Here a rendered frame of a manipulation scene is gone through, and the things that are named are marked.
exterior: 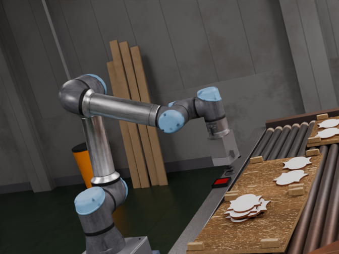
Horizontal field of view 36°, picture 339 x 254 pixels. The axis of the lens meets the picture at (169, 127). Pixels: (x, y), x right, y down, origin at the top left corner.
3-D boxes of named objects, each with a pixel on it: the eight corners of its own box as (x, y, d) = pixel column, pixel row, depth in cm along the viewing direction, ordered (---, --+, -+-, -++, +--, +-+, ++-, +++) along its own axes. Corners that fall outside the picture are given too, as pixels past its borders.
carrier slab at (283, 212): (186, 255, 180) (185, 251, 180) (225, 203, 215) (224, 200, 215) (284, 252, 163) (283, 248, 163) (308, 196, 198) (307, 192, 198)
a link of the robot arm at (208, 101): (197, 88, 184) (220, 83, 181) (206, 118, 187) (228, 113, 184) (191, 94, 177) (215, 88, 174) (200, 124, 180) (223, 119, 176)
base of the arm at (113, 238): (79, 259, 194) (70, 235, 192) (104, 239, 206) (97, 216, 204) (108, 260, 185) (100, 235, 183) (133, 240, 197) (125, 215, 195)
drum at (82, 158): (123, 182, 606) (108, 136, 594) (107, 195, 575) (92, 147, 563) (97, 185, 623) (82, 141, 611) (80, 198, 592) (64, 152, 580)
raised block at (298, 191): (288, 196, 200) (287, 189, 199) (290, 194, 201) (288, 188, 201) (304, 195, 197) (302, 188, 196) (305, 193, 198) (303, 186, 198)
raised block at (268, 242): (262, 249, 167) (259, 241, 166) (263, 246, 168) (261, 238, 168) (279, 248, 164) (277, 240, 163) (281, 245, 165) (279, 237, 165)
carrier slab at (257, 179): (224, 202, 216) (223, 199, 216) (250, 165, 252) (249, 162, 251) (308, 194, 200) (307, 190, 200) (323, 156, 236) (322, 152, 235)
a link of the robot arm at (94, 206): (77, 235, 190) (65, 201, 188) (94, 218, 203) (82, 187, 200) (105, 231, 186) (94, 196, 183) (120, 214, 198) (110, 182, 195)
